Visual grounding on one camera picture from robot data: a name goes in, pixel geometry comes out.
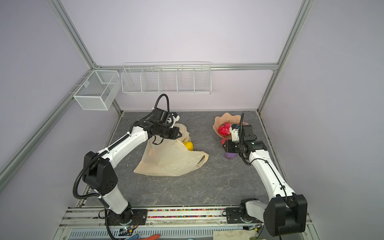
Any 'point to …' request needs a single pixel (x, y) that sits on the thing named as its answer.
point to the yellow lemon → (189, 145)
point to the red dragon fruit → (224, 129)
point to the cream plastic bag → (168, 157)
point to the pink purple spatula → (228, 155)
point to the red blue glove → (150, 237)
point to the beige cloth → (239, 234)
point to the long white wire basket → (170, 77)
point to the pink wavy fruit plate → (235, 119)
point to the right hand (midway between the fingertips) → (228, 146)
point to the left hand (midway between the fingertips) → (181, 136)
